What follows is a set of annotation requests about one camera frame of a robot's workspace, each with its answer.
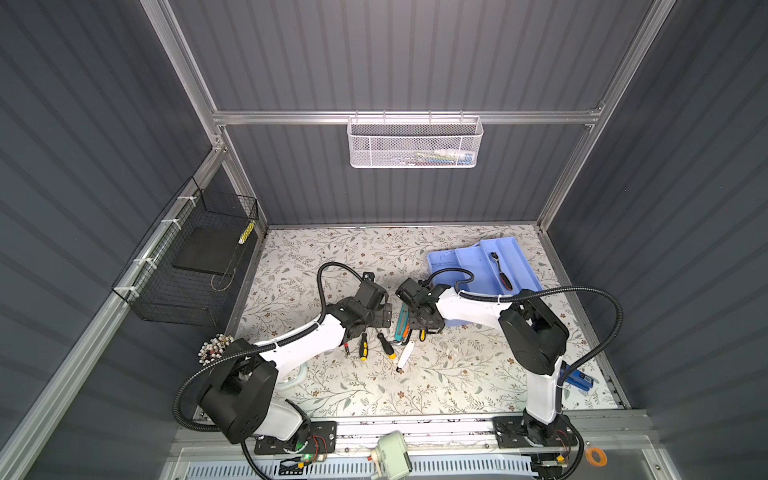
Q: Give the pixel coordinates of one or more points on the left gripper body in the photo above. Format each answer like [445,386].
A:
[377,320]

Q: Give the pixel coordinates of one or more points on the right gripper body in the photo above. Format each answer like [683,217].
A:
[417,323]

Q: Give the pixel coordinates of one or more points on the white blue tool box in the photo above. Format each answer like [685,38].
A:
[476,271]

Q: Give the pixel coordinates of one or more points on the black ratchet wrench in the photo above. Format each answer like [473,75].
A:
[504,279]

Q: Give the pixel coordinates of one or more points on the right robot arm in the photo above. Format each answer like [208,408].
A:
[536,337]

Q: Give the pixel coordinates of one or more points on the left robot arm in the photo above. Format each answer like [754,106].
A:
[234,391]

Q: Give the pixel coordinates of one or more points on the teal utility knife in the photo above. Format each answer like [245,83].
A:
[402,323]

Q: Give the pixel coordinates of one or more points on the yellow black screwdriver short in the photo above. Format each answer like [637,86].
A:
[363,348]

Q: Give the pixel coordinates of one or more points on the black yellow screwdriver long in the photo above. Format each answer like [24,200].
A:
[386,346]

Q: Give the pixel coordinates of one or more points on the white marker pen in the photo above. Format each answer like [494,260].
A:
[405,356]

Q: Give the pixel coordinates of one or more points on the green white device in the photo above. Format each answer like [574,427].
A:
[390,458]

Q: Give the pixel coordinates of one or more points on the cup of pencils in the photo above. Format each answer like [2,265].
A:
[214,348]

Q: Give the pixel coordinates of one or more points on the blue stapler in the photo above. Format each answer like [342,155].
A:
[581,381]

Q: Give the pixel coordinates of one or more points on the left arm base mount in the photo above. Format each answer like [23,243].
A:
[313,437]

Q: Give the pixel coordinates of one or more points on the white wire wall basket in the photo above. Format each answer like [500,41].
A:
[414,142]

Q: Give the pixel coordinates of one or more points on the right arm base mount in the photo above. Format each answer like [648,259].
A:
[521,431]

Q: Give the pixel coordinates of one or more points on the black wire side basket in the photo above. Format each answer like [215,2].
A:
[192,268]

